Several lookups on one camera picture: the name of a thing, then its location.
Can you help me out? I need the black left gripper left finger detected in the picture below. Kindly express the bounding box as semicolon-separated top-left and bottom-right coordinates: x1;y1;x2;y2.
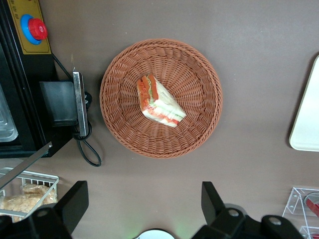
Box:
0;180;89;239

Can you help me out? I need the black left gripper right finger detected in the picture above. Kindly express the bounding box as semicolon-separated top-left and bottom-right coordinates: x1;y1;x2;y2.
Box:
191;181;305;239

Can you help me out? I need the triangle sandwich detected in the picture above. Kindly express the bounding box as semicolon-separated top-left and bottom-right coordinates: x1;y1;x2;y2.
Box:
136;73;187;128

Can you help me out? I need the round brown wicker basket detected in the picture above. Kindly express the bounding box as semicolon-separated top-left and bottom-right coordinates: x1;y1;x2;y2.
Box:
99;38;223;159

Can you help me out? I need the cream plastic tray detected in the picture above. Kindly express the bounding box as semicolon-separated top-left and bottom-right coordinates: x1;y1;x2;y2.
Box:
289;53;319;152

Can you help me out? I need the clear bagged rice snack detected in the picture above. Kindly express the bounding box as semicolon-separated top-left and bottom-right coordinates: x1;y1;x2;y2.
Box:
0;191;57;223
21;183;56;199

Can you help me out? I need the metal machine lid bar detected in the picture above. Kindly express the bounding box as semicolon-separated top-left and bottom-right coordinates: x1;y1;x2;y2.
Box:
0;141;53;190

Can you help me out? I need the clear acrylic bottle rack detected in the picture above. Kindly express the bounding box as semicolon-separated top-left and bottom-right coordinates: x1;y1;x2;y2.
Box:
282;186;319;239

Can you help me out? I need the red cola bottle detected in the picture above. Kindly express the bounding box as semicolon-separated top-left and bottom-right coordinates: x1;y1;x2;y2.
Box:
304;195;319;213

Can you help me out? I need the clear plastic container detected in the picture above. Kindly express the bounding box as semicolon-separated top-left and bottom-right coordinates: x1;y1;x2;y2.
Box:
0;83;19;143

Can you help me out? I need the black sealing machine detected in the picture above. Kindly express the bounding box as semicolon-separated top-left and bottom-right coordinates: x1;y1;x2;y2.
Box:
0;0;88;159

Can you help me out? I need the yellow control panel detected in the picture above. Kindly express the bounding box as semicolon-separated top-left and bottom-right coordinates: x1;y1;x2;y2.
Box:
6;0;52;55

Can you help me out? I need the red emergency stop button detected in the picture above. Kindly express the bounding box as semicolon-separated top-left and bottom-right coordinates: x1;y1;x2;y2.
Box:
20;14;48;46

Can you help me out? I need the white wire rack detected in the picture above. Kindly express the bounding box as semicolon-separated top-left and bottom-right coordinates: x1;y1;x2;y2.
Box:
0;167;60;220

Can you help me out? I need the black machine power cable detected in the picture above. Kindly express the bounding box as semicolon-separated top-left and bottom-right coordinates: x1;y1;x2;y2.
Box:
51;54;102;167

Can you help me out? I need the grey metal side bracket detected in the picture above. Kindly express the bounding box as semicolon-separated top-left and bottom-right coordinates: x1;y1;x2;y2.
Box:
39;71;88;137

